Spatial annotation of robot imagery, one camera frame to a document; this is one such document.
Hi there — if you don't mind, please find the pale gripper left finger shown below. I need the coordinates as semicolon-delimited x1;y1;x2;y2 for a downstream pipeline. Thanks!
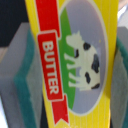
0;23;42;128

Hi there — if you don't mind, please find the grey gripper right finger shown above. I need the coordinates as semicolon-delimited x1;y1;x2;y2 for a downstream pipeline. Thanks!
110;27;128;128

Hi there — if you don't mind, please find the yellow butter box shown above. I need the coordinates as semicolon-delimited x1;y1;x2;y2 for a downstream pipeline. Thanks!
25;0;118;128

